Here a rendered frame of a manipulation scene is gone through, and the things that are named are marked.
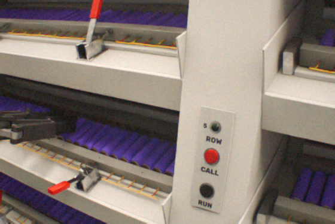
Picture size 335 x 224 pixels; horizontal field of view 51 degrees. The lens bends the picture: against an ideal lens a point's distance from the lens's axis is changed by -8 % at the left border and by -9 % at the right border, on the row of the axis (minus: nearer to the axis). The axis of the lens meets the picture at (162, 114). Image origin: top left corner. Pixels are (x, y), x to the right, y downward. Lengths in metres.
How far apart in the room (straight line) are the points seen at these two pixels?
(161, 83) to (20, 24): 0.36
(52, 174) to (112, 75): 0.22
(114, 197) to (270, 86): 0.28
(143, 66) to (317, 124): 0.22
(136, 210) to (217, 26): 0.27
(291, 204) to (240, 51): 0.21
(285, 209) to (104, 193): 0.26
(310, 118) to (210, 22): 0.15
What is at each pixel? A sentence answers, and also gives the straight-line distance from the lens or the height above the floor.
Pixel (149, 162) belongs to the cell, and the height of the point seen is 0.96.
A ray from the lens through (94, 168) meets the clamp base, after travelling 0.58.
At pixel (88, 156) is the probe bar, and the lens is 0.60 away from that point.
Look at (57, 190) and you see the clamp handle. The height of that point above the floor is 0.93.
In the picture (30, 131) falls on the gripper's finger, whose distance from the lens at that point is 0.55.
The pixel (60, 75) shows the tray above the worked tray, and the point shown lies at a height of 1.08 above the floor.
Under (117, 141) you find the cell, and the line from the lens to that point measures 0.63.
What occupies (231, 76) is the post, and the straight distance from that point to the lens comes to 0.40.
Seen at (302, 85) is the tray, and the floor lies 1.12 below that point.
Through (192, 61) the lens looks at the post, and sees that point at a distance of 0.42.
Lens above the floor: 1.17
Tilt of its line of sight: 14 degrees down
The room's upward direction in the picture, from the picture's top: 5 degrees clockwise
